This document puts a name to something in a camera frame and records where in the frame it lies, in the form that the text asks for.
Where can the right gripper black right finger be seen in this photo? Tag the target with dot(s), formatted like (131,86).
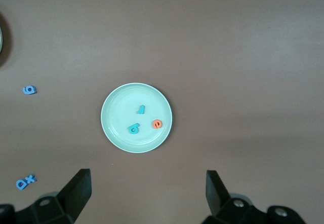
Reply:
(220,203)

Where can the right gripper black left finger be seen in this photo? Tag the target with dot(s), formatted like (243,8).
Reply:
(73,198)

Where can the teal foam letter g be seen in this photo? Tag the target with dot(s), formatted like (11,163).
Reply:
(137,126)

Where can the orange foam letter e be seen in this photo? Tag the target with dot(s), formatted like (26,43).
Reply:
(154,122)

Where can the teal foam letter r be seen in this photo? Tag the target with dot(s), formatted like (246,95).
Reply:
(141,110)

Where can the blue foam letter x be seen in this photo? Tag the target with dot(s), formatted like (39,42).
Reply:
(30,178)

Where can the blue foam letter D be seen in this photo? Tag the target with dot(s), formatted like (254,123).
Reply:
(17,185)

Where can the blue foam letter g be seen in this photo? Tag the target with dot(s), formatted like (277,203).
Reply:
(24,90)

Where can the green round plate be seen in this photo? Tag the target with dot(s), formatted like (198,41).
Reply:
(136,96)

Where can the beige round plate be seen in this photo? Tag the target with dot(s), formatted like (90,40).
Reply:
(0,39)

